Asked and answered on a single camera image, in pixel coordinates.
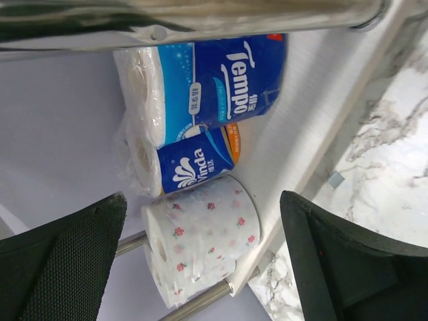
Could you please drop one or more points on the blue Tempo roll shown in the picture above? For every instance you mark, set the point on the blue Tempo roll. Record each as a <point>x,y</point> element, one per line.
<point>177,91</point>

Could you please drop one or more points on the white two-tier shelf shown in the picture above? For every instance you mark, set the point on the white two-tier shelf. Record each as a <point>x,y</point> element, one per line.
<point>60,115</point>

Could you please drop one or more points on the blue Vinda roll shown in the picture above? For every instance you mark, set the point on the blue Vinda roll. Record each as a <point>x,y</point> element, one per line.
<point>182,165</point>

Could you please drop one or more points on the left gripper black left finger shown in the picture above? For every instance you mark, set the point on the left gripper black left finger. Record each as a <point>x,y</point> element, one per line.
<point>59,271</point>

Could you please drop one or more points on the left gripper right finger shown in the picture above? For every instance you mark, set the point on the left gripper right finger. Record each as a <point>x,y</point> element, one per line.
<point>346,272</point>

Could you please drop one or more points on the white floral paper roll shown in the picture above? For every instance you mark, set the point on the white floral paper roll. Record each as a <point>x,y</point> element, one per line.
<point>176,290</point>
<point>212,222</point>

